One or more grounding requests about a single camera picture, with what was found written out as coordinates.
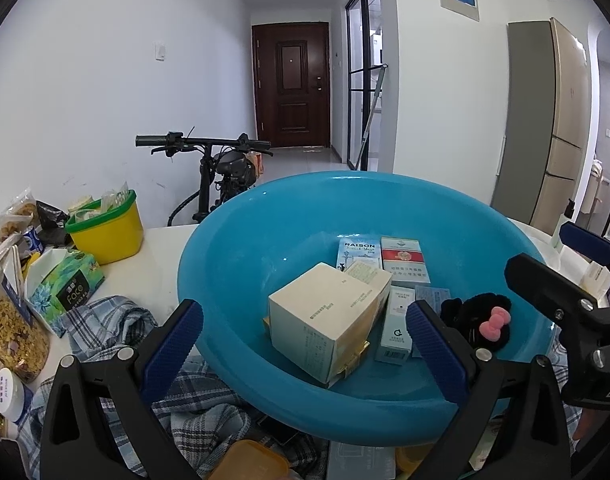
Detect blue and white packet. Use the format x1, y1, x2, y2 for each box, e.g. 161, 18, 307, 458
15, 225, 47, 257

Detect black bicycle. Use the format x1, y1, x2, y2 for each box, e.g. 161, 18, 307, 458
135, 131, 273, 228

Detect black scrunchie with pink bow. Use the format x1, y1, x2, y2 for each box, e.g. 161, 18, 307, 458
437, 294, 513, 351

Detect orange container lid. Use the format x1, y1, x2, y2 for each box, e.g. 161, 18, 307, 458
207, 439, 291, 480

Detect black framed glass door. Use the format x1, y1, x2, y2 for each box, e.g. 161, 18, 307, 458
345, 0, 393, 171

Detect white jar with blue label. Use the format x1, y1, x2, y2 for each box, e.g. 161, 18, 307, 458
0, 367, 33, 423

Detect pale blue packet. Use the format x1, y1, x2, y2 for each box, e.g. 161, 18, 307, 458
415, 285, 451, 311

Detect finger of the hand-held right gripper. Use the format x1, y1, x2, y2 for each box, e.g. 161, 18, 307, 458
504, 252, 610, 331
559, 221, 610, 267

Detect yellow container with green rim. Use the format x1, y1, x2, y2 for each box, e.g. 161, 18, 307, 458
65, 189, 145, 266

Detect brown door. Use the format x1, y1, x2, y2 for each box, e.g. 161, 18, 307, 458
251, 22, 332, 148

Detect clear cereal bag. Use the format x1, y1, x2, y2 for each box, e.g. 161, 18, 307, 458
0, 245, 51, 383

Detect small sachet packets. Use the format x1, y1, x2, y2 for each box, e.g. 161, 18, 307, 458
68, 185, 132, 222

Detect pale green pump bottle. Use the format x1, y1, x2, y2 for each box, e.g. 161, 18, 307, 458
551, 199, 576, 251

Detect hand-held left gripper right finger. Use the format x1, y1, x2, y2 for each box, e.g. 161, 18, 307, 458
405, 299, 573, 480

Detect flat light blue box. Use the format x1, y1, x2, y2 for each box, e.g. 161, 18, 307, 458
326, 440, 398, 480

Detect green tissue pack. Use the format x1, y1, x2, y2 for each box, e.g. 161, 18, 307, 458
24, 247, 106, 338

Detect small white teal box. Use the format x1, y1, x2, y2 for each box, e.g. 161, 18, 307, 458
374, 287, 418, 365

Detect large cream box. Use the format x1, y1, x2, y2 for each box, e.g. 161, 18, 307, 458
268, 262, 393, 390

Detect blue plaid cloth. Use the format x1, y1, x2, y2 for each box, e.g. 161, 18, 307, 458
18, 296, 331, 480

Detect beige refrigerator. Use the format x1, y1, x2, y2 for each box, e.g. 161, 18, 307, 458
490, 17, 603, 236

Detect blue plastic basin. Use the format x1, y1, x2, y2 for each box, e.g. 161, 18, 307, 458
177, 170, 560, 448

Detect red and white box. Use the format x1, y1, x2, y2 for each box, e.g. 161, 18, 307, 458
380, 236, 432, 286

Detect clear cookie bag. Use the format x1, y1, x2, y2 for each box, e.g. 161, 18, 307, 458
0, 187, 41, 246

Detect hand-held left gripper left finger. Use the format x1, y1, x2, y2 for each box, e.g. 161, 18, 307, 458
39, 299, 206, 480

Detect black snack bag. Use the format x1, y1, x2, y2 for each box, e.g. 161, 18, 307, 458
35, 200, 71, 246

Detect mop pole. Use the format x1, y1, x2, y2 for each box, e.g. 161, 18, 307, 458
357, 63, 390, 171

